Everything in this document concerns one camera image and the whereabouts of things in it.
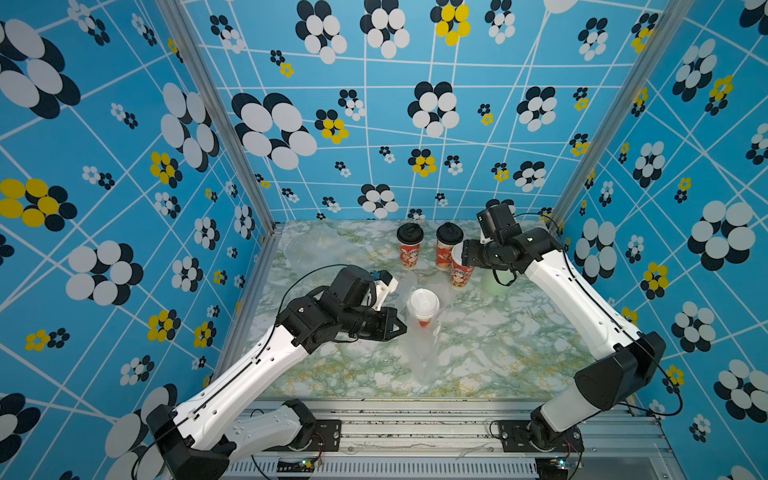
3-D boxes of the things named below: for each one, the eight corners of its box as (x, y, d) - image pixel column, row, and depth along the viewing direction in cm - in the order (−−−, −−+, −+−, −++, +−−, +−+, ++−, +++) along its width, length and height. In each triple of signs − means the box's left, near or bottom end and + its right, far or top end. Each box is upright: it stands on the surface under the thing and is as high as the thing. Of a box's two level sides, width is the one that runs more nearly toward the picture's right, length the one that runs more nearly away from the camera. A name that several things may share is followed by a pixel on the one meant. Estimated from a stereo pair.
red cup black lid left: (401, 273, 107) (402, 242, 94) (395, 257, 112) (395, 225, 98) (422, 268, 108) (426, 236, 95) (415, 253, 113) (418, 220, 100)
